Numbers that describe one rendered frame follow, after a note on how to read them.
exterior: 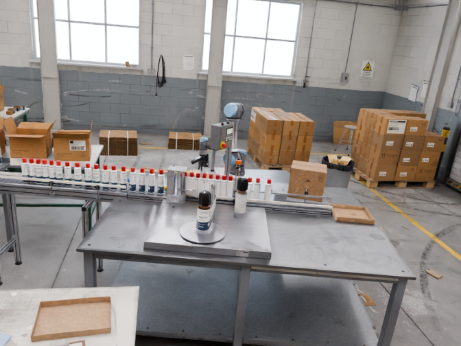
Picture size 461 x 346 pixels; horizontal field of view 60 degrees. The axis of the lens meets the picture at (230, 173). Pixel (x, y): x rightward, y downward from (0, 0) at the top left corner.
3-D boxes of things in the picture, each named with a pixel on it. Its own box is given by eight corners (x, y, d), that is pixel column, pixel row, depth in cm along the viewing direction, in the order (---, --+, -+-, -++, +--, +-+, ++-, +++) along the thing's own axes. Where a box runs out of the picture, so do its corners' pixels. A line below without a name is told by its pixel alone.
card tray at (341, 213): (336, 221, 313) (337, 216, 312) (328, 207, 338) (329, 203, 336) (374, 224, 314) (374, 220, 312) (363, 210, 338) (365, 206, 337)
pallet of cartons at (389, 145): (369, 189, 635) (384, 118, 597) (344, 171, 713) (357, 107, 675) (434, 189, 661) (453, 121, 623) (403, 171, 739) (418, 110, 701)
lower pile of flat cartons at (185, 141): (167, 149, 749) (167, 137, 741) (168, 141, 799) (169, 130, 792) (202, 150, 757) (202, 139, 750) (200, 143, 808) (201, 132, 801)
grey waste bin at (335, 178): (322, 207, 549) (330, 165, 528) (311, 195, 589) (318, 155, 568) (351, 207, 557) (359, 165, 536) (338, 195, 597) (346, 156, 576)
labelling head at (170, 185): (165, 202, 307) (167, 170, 299) (168, 195, 320) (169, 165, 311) (184, 203, 307) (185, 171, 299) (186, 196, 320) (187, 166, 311)
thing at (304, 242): (76, 251, 244) (75, 248, 243) (135, 171, 385) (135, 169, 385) (416, 280, 246) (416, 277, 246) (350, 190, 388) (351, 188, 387)
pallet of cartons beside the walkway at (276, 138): (309, 174, 682) (317, 122, 652) (261, 173, 664) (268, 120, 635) (286, 152, 792) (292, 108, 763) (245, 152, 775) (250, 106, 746)
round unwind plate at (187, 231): (175, 241, 251) (175, 240, 251) (182, 220, 280) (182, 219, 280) (224, 246, 252) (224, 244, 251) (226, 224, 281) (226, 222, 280)
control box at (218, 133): (209, 147, 313) (210, 124, 307) (222, 144, 327) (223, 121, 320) (219, 151, 308) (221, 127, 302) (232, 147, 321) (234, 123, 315)
